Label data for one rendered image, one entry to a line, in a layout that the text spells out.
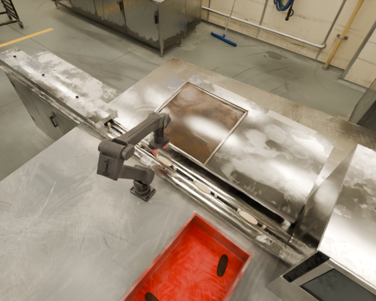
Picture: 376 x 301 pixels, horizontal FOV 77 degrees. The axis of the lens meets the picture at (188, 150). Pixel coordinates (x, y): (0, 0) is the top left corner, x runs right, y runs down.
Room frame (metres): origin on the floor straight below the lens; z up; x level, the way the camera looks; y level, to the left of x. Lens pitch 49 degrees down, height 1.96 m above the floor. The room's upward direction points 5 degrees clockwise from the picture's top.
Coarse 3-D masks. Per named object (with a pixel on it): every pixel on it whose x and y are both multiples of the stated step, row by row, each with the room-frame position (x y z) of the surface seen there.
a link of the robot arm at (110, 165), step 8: (104, 144) 0.53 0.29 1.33; (112, 144) 0.54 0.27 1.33; (104, 152) 0.51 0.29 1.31; (112, 152) 0.51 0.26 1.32; (120, 152) 0.51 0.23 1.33; (104, 160) 0.49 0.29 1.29; (112, 160) 0.49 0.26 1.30; (120, 160) 0.50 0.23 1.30; (104, 168) 0.48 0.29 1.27; (112, 168) 0.47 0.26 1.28; (120, 168) 0.49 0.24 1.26; (128, 168) 0.55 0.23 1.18; (136, 168) 0.60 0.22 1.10; (104, 176) 0.46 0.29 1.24; (112, 176) 0.46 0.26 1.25; (120, 176) 0.49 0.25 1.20; (128, 176) 0.54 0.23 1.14; (136, 176) 0.59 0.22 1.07; (144, 176) 0.63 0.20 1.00; (152, 176) 0.67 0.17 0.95
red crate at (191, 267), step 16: (192, 240) 0.41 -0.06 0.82; (208, 240) 0.42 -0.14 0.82; (176, 256) 0.33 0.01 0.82; (192, 256) 0.34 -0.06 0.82; (208, 256) 0.35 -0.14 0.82; (160, 272) 0.26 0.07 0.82; (176, 272) 0.27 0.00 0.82; (192, 272) 0.27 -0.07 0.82; (208, 272) 0.28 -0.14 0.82; (224, 272) 0.28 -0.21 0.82; (144, 288) 0.19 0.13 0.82; (160, 288) 0.20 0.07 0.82; (176, 288) 0.20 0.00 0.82; (192, 288) 0.21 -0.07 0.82; (208, 288) 0.22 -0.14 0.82; (224, 288) 0.22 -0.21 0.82
